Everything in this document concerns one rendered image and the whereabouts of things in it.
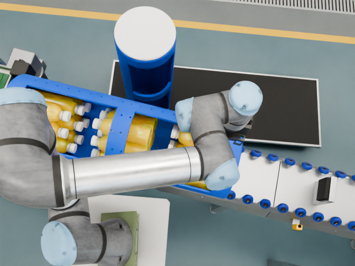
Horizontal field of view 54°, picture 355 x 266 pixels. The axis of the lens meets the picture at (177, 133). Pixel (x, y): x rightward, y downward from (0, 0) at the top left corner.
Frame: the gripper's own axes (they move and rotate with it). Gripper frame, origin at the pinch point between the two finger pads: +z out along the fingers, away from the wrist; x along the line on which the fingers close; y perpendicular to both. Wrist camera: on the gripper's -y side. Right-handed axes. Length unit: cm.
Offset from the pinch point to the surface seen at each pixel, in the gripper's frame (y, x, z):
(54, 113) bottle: -57, -1, 16
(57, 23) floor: -127, 104, 134
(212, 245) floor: 26, -30, 136
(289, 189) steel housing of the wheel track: 40, -1, 43
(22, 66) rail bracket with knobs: -85, 22, 35
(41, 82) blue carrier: -66, 10, 15
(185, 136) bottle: -8.7, 4.2, 21.1
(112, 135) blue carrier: -33.6, -4.3, 12.8
